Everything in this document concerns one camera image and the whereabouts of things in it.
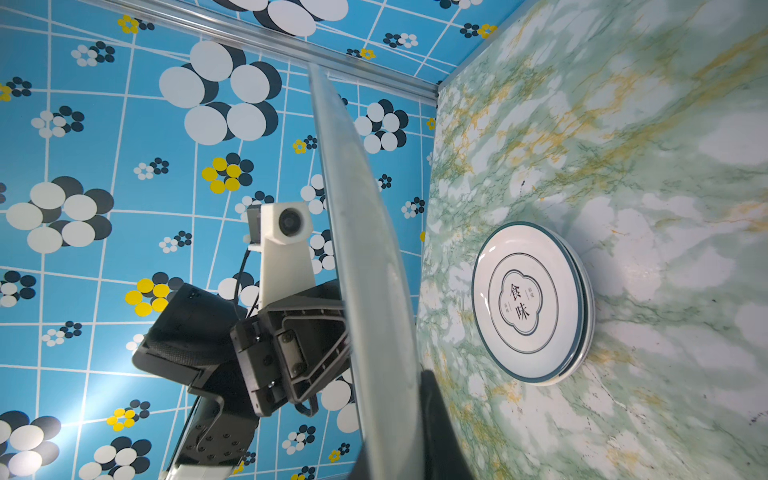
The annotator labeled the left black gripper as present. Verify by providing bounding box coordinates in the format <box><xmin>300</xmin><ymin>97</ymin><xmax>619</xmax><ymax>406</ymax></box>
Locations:
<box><xmin>231</xmin><ymin>281</ymin><xmax>351</xmax><ymax>417</ymax></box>

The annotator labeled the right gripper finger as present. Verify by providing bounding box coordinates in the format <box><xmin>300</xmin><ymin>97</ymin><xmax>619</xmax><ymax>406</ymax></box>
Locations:
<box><xmin>420</xmin><ymin>370</ymin><xmax>473</xmax><ymax>480</ymax></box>

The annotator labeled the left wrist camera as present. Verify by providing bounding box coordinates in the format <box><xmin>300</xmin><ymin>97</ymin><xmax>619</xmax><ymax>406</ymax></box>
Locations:
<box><xmin>245</xmin><ymin>202</ymin><xmax>316</xmax><ymax>310</ymax></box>

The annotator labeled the white plate with emblem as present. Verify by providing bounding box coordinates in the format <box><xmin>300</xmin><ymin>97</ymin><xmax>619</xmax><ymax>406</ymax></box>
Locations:
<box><xmin>471</xmin><ymin>221</ymin><xmax>596</xmax><ymax>387</ymax></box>

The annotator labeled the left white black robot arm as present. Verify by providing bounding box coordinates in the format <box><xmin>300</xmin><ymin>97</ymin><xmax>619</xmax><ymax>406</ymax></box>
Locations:
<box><xmin>132</xmin><ymin>280</ymin><xmax>350</xmax><ymax>479</ymax></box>

